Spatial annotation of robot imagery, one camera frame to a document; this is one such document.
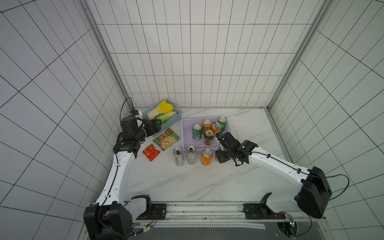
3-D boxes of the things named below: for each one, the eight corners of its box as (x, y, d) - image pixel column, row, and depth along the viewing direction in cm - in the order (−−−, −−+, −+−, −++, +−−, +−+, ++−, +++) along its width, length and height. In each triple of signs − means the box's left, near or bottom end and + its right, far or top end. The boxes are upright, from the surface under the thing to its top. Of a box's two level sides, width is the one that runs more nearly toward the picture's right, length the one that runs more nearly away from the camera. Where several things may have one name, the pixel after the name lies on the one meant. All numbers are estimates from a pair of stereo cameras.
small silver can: (175, 166, 90) (172, 156, 79) (175, 158, 93) (173, 147, 82) (184, 166, 90) (183, 156, 79) (184, 158, 93) (183, 147, 82)
